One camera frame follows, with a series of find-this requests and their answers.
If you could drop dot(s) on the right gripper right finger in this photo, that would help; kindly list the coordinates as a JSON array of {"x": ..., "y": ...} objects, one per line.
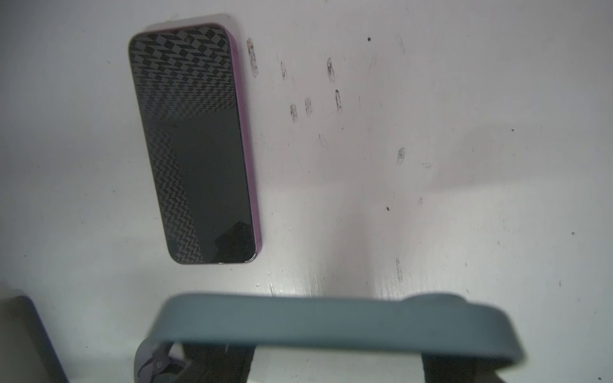
[{"x": 440, "y": 369}]

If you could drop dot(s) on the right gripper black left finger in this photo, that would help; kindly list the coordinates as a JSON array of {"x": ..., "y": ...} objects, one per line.
[{"x": 226, "y": 364}]

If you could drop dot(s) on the phone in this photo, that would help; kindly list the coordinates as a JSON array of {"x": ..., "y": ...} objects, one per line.
[
  {"x": 431, "y": 324},
  {"x": 189, "y": 93},
  {"x": 27, "y": 353}
]

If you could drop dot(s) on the back right grey stand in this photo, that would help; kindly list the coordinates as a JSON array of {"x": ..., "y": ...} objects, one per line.
[{"x": 159, "y": 361}]

